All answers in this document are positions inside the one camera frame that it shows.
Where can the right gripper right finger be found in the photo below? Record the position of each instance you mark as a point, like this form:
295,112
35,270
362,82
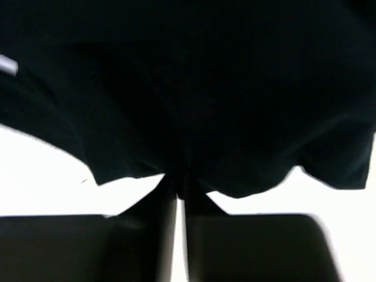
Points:
267,247

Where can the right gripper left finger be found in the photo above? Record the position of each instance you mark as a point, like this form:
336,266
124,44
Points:
136,245

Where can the black t shirt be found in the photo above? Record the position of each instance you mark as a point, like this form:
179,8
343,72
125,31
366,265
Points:
234,93

